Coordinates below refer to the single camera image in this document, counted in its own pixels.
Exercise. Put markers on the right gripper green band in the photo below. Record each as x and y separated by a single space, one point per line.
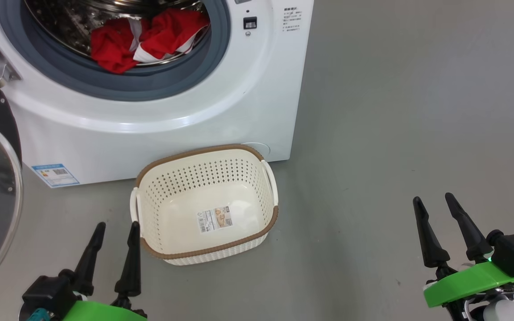
471 281

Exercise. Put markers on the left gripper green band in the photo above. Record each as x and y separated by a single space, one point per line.
101 312

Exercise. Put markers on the red and white garment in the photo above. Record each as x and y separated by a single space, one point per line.
163 31

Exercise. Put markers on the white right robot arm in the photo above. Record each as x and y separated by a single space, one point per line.
507 312

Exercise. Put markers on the cream perforated laundry basket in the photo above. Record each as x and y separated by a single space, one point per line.
181 209

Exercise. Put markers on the basket product label sticker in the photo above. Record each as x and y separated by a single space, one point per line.
214 219

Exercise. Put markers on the white front-load washing machine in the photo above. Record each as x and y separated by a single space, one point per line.
150 125

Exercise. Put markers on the blue energy label sticker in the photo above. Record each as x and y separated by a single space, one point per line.
56 174

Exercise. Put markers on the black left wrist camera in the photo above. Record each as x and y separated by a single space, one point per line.
49 290

